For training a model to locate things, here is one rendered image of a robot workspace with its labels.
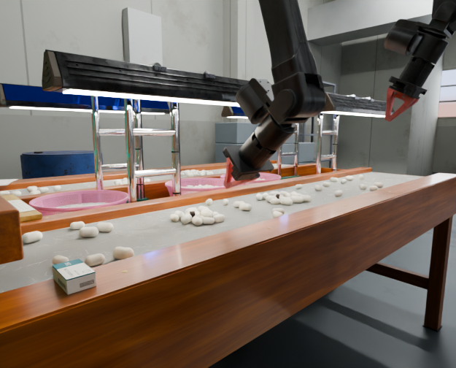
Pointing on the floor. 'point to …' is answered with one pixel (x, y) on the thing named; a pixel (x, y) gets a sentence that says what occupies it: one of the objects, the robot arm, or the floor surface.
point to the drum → (57, 163)
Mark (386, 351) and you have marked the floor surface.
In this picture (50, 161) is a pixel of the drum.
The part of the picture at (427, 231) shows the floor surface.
